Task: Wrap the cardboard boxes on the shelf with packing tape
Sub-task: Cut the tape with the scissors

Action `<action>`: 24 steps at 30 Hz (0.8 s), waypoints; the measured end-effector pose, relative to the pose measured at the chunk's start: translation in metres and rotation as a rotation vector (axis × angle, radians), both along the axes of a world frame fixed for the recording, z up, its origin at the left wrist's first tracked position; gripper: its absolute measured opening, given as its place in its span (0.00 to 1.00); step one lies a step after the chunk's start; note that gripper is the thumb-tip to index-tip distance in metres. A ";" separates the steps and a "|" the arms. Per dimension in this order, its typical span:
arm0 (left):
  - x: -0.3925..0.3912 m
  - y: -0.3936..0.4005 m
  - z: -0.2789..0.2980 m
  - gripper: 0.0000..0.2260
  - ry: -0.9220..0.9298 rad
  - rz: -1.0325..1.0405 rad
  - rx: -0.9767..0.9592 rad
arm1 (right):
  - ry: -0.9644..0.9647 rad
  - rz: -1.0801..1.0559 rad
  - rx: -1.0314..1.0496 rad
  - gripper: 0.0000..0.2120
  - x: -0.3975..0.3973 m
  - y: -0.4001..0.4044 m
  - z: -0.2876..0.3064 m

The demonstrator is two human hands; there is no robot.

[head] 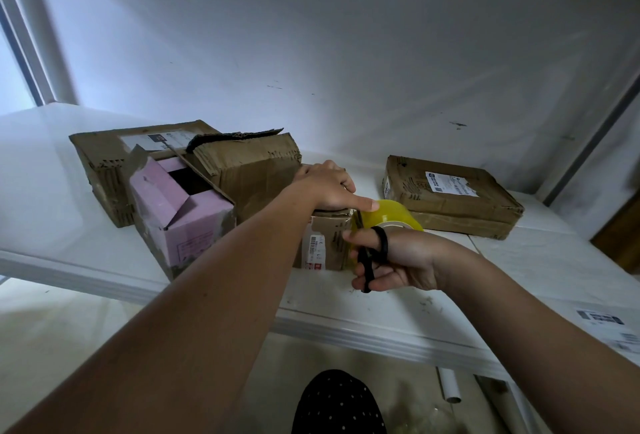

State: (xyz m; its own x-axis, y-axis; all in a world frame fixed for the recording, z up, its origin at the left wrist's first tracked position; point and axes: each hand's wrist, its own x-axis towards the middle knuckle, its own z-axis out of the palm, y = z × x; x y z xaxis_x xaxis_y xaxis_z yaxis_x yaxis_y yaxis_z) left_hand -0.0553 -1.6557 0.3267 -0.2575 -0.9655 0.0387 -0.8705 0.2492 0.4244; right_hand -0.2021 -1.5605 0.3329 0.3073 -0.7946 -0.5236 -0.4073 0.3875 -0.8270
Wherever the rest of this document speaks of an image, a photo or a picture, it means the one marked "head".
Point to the person's left hand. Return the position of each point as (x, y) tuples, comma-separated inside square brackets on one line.
[(325, 187)]

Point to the person's right hand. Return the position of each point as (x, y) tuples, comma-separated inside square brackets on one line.
[(405, 259)]

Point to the yellow tape roll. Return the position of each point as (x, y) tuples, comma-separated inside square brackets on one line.
[(392, 214)]

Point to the small cardboard box red label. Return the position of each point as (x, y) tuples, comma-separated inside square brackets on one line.
[(325, 247)]

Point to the corrugated cardboard box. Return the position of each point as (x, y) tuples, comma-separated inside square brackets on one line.
[(250, 171)]

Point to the pink carton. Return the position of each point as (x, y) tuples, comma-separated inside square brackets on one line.
[(185, 229)]

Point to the long cardboard box white label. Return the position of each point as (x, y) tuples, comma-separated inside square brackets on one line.
[(100, 174)]

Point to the person's left forearm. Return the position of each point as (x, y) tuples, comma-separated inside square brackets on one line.
[(170, 349)]

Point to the person's right forearm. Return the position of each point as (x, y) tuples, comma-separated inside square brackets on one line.
[(540, 349)]

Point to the person's black trousers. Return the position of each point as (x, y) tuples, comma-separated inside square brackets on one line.
[(338, 404)]

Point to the white tube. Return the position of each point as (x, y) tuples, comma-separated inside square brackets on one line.
[(449, 384)]

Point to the wooden stool blue top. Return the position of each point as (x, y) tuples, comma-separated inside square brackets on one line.
[(622, 234)]

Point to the white metal shelf rack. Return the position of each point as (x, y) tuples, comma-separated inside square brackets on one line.
[(50, 239)]

